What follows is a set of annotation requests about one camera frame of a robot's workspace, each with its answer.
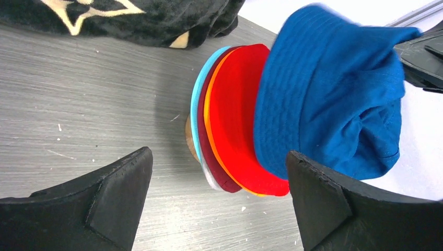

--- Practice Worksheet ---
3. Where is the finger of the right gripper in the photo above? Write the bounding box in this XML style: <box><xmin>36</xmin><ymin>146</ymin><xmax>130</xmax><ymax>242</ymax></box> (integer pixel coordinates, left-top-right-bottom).
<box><xmin>394</xmin><ymin>22</ymin><xmax>442</xmax><ymax>94</ymax></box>

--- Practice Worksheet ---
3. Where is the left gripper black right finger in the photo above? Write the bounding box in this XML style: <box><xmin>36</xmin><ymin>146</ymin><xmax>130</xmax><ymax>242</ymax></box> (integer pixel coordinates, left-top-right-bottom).
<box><xmin>286</xmin><ymin>151</ymin><xmax>442</xmax><ymax>250</ymax></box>

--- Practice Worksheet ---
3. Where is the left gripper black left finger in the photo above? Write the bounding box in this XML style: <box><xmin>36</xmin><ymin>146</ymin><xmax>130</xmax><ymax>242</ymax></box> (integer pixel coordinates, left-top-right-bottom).
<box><xmin>1</xmin><ymin>146</ymin><xmax>153</xmax><ymax>250</ymax></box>

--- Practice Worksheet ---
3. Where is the blue bucket hat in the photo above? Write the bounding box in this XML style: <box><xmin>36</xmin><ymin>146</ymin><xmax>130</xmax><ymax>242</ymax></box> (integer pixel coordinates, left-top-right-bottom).
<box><xmin>253</xmin><ymin>4</ymin><xmax>421</xmax><ymax>180</ymax></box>

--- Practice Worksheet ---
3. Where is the grey bucket hat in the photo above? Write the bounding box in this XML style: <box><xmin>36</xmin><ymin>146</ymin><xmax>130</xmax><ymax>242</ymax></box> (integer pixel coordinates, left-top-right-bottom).
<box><xmin>201</xmin><ymin>156</ymin><xmax>224</xmax><ymax>191</ymax></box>

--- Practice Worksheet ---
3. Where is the wooden hat stand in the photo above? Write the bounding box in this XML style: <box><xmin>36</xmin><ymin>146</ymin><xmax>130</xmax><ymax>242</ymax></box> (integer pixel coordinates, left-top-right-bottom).
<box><xmin>185</xmin><ymin>115</ymin><xmax>200</xmax><ymax>163</ymax></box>

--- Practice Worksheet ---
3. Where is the bright red bucket hat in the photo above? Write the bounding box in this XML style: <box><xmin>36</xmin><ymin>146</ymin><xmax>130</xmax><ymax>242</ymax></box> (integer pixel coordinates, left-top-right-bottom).
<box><xmin>209</xmin><ymin>43</ymin><xmax>290</xmax><ymax>197</ymax></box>

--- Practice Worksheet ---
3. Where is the dark red bucket hat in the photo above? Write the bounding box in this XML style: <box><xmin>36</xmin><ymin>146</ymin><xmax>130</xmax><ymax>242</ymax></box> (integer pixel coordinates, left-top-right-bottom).
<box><xmin>197</xmin><ymin>45</ymin><xmax>243</xmax><ymax>194</ymax></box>

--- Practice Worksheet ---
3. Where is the orange bucket hat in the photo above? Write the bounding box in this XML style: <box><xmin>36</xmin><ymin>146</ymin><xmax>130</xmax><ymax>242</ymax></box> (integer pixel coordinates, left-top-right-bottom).
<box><xmin>203</xmin><ymin>47</ymin><xmax>267</xmax><ymax>198</ymax></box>

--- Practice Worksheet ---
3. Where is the black floral plush blanket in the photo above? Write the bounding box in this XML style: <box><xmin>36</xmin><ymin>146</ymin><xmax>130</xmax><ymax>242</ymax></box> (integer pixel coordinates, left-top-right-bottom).
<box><xmin>1</xmin><ymin>0</ymin><xmax>244</xmax><ymax>49</ymax></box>

